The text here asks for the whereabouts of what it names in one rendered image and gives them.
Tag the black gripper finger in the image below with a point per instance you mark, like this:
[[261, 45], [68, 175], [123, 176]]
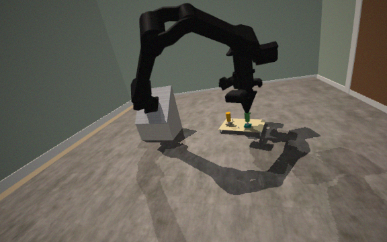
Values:
[[246, 105], [253, 93]]

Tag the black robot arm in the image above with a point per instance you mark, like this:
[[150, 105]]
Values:
[[242, 40]]

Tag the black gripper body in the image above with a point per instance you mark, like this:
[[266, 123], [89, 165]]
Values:
[[245, 82]]

